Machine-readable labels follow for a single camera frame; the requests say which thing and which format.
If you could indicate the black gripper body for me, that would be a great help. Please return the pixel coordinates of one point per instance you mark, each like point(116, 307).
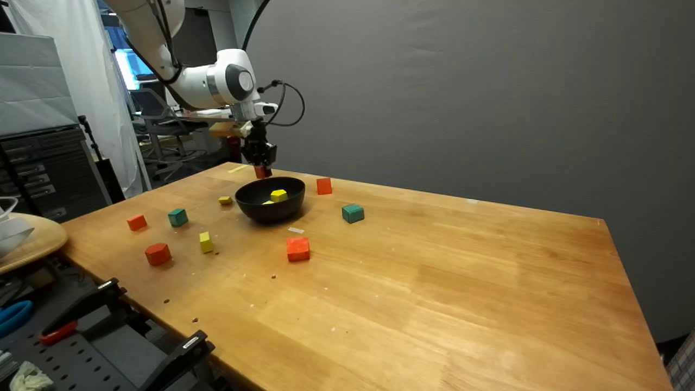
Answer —
point(256, 147)

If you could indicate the small red block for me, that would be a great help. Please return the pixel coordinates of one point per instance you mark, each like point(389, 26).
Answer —
point(138, 222)
point(260, 171)

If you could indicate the large yellow cube block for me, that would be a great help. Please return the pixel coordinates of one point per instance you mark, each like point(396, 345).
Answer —
point(279, 195)

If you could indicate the tiny yellow block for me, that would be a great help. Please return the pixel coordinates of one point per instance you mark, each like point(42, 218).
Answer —
point(224, 200)

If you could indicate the small yellow rectangular block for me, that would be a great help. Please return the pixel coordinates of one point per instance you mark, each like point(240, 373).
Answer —
point(207, 242)

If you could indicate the large red cube block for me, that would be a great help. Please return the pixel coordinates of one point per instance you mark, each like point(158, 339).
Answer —
point(297, 247)

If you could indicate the green block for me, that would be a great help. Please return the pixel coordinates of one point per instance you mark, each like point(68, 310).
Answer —
point(353, 213)
point(179, 218)

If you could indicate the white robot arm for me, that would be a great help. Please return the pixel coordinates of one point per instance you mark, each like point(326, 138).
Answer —
point(224, 83)

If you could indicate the black bowl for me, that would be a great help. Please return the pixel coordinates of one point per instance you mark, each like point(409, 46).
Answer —
point(253, 193)

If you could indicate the red hexagonal block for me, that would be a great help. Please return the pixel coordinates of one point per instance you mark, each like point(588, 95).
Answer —
point(157, 255)

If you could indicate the black clamp near table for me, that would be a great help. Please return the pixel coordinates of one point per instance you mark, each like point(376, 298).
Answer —
point(182, 359)

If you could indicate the dark equipment cabinet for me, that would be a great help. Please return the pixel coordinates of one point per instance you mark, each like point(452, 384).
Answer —
point(50, 171)

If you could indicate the white curtain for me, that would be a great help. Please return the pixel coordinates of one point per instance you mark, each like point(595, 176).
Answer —
point(92, 78)

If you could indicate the round wooden side table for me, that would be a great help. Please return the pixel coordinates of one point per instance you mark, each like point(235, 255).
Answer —
point(27, 239)

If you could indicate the black perforated tool board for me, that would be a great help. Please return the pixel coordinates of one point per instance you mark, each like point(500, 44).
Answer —
point(113, 347)

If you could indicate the black clamp with orange handle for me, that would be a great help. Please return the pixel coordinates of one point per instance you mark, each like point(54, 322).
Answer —
point(65, 323)

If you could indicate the blue handled tool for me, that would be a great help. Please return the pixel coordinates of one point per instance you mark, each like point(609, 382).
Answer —
point(14, 316)

